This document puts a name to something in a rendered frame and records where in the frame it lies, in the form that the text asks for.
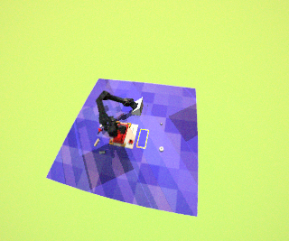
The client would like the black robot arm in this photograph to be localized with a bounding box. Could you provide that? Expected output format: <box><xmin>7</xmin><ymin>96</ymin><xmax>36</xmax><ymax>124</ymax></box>
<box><xmin>96</xmin><ymin>90</ymin><xmax>138</xmax><ymax>138</ymax></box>

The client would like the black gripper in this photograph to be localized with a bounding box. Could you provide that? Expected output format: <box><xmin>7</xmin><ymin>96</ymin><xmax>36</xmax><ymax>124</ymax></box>
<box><xmin>104</xmin><ymin>125</ymin><xmax>126</xmax><ymax>134</ymax></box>

